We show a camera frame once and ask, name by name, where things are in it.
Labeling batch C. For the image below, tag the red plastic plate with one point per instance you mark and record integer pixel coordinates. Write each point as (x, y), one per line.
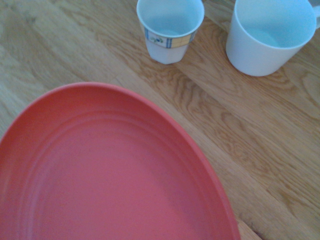
(107, 170)

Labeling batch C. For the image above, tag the small patterned white cup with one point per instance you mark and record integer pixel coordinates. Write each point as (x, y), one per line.
(170, 25)

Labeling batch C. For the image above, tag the wide white mug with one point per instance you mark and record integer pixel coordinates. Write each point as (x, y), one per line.
(270, 32)

